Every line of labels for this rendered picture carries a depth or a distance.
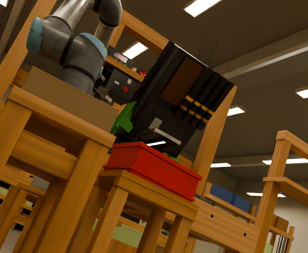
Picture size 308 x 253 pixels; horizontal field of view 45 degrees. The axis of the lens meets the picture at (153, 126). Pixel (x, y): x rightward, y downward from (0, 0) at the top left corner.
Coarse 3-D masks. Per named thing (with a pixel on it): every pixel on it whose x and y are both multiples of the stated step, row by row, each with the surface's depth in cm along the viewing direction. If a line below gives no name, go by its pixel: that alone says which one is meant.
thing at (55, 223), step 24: (0, 120) 97; (24, 120) 100; (0, 144) 96; (24, 144) 101; (48, 144) 103; (96, 144) 108; (0, 168) 96; (24, 168) 122; (48, 168) 102; (72, 168) 105; (96, 168) 107; (48, 192) 123; (72, 192) 103; (48, 216) 105; (72, 216) 102; (24, 240) 120; (48, 240) 98
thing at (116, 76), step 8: (112, 72) 220; (120, 72) 222; (112, 80) 219; (120, 80) 222; (128, 80) 224; (112, 88) 218; (120, 88) 221; (128, 88) 224; (112, 96) 224; (120, 96) 220; (128, 96) 223; (120, 104) 231
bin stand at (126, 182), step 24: (96, 192) 141; (120, 192) 124; (144, 192) 128; (168, 192) 133; (96, 216) 140; (192, 216) 136; (72, 240) 136; (96, 240) 118; (144, 240) 149; (168, 240) 135
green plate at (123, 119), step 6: (132, 102) 197; (126, 108) 197; (132, 108) 194; (120, 114) 198; (126, 114) 191; (120, 120) 189; (126, 120) 192; (120, 126) 191; (126, 126) 191; (132, 126) 193; (120, 132) 197; (126, 132) 192
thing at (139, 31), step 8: (128, 16) 242; (128, 24) 241; (136, 24) 244; (144, 24) 247; (128, 32) 247; (136, 32) 244; (144, 32) 247; (152, 32) 250; (144, 40) 249; (152, 40) 249; (160, 40) 252; (168, 40) 255; (152, 48) 255; (160, 48) 251; (232, 88) 277
